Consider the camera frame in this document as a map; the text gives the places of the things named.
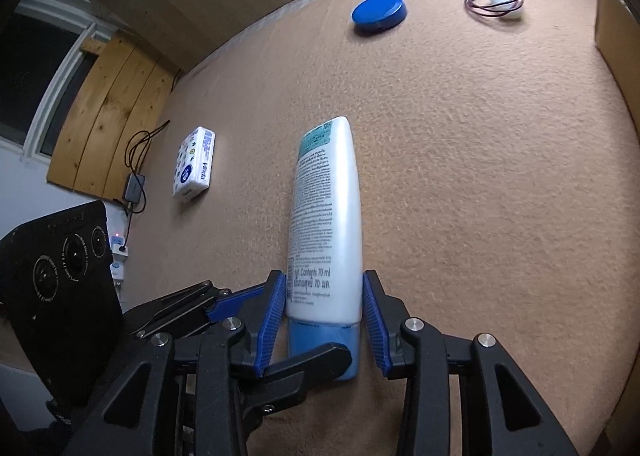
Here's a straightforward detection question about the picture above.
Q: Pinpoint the pine plank headboard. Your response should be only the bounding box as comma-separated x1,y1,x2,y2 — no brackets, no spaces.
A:
47,31,178,200

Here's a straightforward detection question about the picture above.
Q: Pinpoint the black charger with cable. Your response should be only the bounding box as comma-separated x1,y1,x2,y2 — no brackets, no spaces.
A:
113,120,170,245

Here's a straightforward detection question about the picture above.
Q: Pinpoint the blue round lid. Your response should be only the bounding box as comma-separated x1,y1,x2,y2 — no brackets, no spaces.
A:
352,0,408,33

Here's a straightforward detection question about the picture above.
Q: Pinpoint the white tissue pack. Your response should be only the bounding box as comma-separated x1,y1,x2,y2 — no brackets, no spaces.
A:
172,127,216,202

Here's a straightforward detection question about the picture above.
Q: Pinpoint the white wall socket adapter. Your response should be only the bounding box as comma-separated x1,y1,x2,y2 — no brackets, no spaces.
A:
110,233,129,287

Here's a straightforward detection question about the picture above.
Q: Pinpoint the white blue-capped lotion bottle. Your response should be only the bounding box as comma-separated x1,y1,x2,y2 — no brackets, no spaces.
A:
285,116,363,380

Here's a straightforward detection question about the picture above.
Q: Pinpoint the brown cardboard box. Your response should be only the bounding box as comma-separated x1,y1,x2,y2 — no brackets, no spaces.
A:
594,0,640,131

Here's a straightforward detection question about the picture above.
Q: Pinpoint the cable with white plug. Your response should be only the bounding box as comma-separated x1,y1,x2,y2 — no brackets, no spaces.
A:
463,0,525,22

